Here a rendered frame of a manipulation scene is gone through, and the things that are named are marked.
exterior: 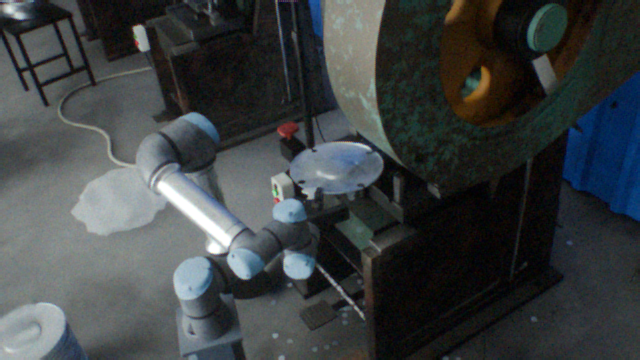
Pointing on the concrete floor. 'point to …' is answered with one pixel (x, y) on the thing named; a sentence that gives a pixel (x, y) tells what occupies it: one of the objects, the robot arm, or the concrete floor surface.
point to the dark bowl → (264, 281)
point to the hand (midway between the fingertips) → (322, 189)
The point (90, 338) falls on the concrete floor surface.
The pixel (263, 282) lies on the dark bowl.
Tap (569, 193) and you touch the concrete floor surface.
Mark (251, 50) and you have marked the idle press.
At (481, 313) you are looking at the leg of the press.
